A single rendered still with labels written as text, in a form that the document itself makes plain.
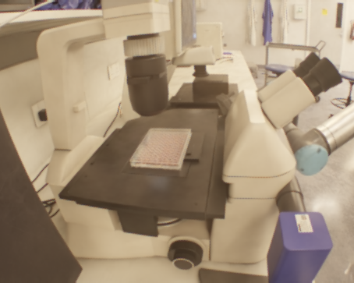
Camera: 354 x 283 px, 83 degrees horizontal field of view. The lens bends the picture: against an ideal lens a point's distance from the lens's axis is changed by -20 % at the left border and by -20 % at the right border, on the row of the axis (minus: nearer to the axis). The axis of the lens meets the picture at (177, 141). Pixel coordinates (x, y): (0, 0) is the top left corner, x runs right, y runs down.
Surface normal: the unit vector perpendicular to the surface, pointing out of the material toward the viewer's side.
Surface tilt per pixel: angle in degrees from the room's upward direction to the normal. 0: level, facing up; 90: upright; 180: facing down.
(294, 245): 0
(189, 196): 0
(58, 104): 90
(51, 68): 90
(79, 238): 48
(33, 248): 86
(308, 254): 90
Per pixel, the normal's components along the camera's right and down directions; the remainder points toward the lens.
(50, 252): 0.97, -0.03
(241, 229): -0.19, 0.47
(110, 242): -0.17, -0.23
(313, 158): 0.07, 0.49
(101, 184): -0.07, -0.88
